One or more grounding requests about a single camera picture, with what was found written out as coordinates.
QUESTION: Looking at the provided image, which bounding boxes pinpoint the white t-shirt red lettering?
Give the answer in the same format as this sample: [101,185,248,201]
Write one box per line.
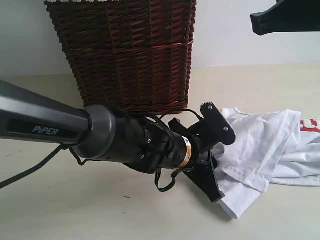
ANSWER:
[212,107,320,219]

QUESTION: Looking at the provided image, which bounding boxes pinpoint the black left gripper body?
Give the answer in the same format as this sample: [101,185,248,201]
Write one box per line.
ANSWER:
[165,118,220,175]

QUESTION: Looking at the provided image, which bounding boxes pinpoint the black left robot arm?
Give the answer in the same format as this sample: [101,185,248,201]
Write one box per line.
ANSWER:
[0,81,236,202]

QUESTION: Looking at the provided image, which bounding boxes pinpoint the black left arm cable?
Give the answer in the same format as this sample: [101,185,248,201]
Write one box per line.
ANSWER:
[0,104,208,193]

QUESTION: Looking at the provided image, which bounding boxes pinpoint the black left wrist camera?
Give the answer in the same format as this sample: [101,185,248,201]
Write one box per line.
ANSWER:
[200,102,236,146]

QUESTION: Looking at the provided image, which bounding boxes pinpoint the dark red wicker basket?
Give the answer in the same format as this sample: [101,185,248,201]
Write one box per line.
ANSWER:
[44,0,197,115]

